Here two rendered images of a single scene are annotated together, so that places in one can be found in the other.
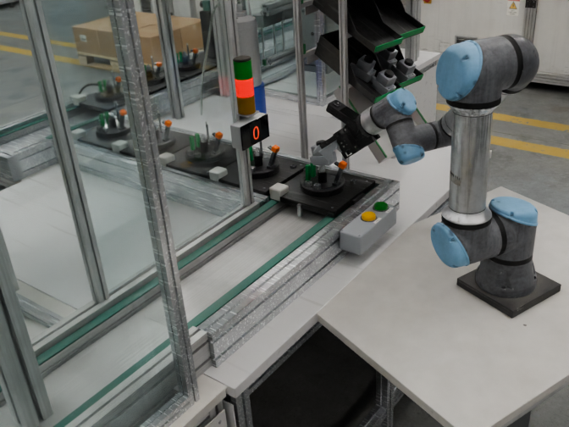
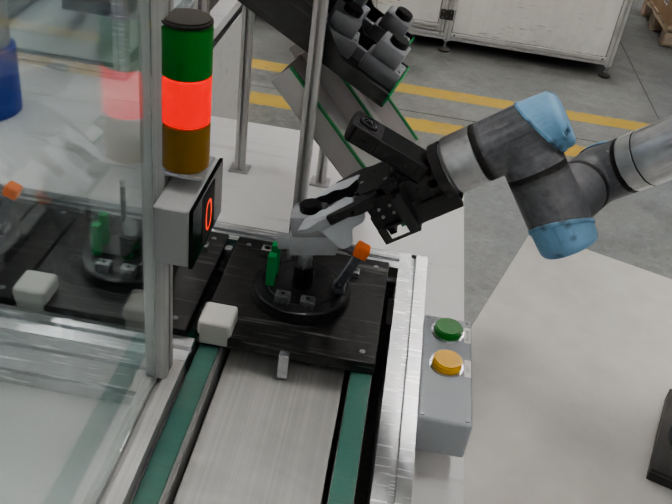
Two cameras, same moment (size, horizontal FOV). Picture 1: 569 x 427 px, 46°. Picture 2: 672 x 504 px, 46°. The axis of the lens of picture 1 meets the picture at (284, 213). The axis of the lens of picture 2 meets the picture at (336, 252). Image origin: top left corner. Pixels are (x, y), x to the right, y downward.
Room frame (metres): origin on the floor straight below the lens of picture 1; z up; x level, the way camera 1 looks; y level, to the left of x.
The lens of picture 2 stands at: (1.11, 0.37, 1.67)
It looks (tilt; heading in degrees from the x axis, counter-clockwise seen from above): 34 degrees down; 325
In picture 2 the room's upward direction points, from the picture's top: 8 degrees clockwise
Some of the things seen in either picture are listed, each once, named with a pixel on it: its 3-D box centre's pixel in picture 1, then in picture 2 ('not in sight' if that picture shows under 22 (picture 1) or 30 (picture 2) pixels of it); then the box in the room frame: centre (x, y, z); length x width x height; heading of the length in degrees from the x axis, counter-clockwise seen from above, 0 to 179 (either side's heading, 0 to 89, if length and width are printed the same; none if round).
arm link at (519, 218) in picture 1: (509, 226); not in sight; (1.42, -0.56, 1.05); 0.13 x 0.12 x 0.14; 110
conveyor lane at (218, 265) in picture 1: (258, 244); (233, 482); (1.65, 0.08, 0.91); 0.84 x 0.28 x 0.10; 141
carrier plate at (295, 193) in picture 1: (323, 189); (300, 299); (1.87, -0.13, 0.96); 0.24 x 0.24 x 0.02; 51
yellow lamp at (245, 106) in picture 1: (245, 103); (185, 141); (1.80, 0.09, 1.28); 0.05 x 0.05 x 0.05
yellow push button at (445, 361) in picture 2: (368, 217); (446, 364); (1.67, -0.24, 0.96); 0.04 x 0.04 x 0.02
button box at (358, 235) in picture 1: (368, 226); (442, 380); (1.67, -0.24, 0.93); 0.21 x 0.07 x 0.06; 141
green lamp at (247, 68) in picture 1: (242, 69); (186, 48); (1.80, 0.09, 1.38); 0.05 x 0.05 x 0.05
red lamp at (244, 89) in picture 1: (244, 86); (186, 96); (1.80, 0.09, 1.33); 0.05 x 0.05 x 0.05
